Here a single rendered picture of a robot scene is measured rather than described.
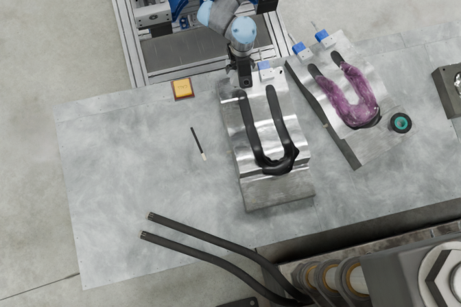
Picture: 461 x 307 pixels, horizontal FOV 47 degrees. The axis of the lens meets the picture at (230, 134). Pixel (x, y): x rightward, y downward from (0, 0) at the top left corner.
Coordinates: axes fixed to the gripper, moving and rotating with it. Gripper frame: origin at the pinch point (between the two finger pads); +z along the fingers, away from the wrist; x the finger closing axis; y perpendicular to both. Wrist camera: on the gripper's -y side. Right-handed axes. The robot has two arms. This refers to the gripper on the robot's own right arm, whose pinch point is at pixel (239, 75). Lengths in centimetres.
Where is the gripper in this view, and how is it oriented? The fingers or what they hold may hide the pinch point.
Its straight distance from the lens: 193.2
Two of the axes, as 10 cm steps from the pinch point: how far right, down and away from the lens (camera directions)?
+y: -2.4, -9.4, 2.4
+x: -9.7, 2.2, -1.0
